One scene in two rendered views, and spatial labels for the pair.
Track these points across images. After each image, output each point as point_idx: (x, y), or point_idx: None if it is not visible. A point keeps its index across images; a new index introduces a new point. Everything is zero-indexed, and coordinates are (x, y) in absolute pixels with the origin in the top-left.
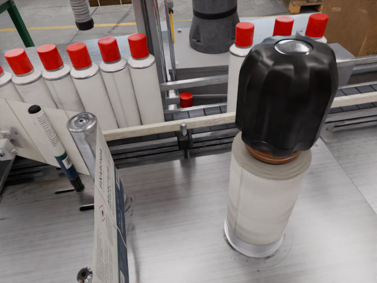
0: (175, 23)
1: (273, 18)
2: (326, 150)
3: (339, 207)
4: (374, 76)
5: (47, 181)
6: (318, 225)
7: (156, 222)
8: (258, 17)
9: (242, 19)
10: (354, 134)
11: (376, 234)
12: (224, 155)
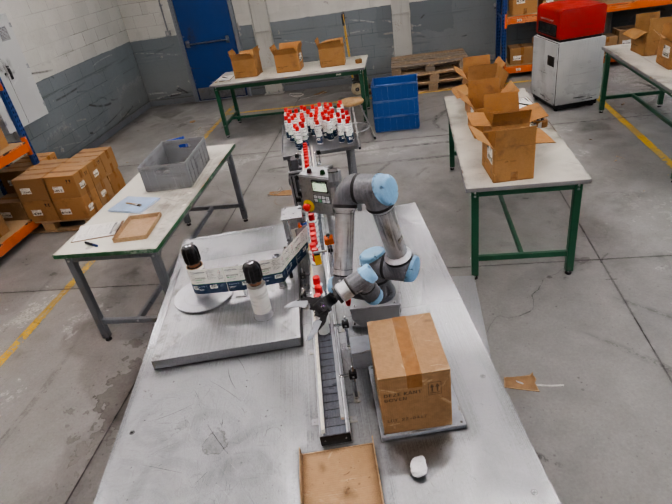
0: (470, 289)
1: (483, 348)
2: (292, 337)
3: (265, 335)
4: (366, 387)
5: (297, 269)
6: (260, 329)
7: (273, 295)
8: (485, 338)
9: (479, 328)
10: (311, 362)
11: (253, 341)
12: (297, 309)
